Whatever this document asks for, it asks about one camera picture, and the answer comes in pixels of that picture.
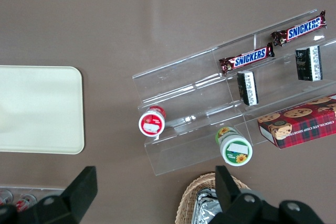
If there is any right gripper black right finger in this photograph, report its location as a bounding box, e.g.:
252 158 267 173
215 165 324 224

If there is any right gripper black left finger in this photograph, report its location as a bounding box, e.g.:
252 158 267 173
0 165 99 224

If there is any aluminium foil tray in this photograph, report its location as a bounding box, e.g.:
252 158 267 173
192 188 224 224

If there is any light wicker basket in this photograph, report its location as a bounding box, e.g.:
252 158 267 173
175 172 253 224

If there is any beige plastic tray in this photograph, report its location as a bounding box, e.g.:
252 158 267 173
0 65 86 155

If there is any clear acrylic bottle rack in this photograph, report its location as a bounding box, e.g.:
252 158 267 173
0 183 67 207

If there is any red cola bottle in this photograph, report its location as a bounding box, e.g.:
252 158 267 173
0 189 14 207
14 193 38 213

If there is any green lid yogurt cup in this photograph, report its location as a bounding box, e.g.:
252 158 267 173
215 126 254 168

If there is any red lid yogurt cup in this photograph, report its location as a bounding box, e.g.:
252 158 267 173
138 105 167 138

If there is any red tartan cookie box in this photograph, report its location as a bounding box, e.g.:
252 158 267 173
257 93 336 151

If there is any clear acrylic stepped shelf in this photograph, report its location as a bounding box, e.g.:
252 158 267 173
131 8 336 177

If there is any small black chocolate box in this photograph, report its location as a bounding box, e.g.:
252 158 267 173
294 44 324 82
236 70 259 108

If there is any Snickers chocolate bar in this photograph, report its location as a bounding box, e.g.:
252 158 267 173
270 9 328 48
218 42 276 76

